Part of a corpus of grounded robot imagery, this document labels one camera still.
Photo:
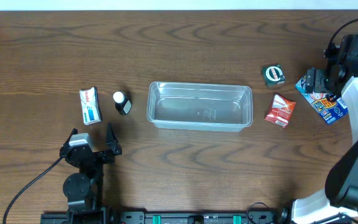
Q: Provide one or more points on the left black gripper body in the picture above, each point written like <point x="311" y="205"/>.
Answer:
<point x="97" y="155"/>

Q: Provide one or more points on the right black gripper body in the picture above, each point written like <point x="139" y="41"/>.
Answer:
<point x="316" y="83"/>

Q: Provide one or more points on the red medicine sachet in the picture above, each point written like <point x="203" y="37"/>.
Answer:
<point x="280" y="111"/>

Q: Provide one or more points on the green square ointment box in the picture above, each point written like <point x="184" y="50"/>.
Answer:
<point x="273" y="74"/>

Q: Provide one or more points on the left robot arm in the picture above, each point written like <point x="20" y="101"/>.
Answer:
<point x="84" y="189"/>

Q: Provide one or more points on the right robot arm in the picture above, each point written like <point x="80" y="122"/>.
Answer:
<point x="338" y="201"/>

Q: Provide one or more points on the clear plastic container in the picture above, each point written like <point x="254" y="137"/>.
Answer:
<point x="199" y="106"/>

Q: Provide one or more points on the white medicine box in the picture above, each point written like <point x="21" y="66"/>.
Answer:
<point x="89" y="106"/>

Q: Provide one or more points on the black bottle white cap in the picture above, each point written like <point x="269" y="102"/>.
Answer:
<point x="122" y="102"/>

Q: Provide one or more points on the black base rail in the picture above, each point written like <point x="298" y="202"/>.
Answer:
<point x="166" y="217"/>

